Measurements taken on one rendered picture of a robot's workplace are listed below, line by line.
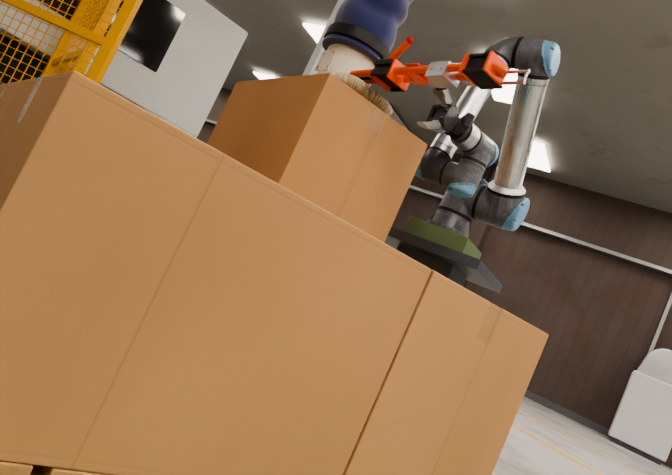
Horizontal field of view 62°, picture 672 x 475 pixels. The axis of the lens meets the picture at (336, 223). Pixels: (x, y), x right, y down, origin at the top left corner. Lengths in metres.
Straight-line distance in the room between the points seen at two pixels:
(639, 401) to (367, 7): 8.59
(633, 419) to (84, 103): 9.52
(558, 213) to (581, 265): 1.07
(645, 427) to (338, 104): 8.76
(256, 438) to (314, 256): 0.26
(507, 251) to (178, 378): 10.69
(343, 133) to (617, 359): 9.64
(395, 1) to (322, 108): 0.56
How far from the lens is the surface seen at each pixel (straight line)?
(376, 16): 1.87
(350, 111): 1.53
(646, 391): 9.84
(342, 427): 0.91
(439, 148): 1.98
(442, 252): 2.14
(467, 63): 1.45
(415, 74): 1.58
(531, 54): 2.20
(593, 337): 10.90
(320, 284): 0.79
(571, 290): 11.02
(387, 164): 1.61
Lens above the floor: 0.46
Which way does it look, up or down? 5 degrees up
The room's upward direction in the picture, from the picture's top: 25 degrees clockwise
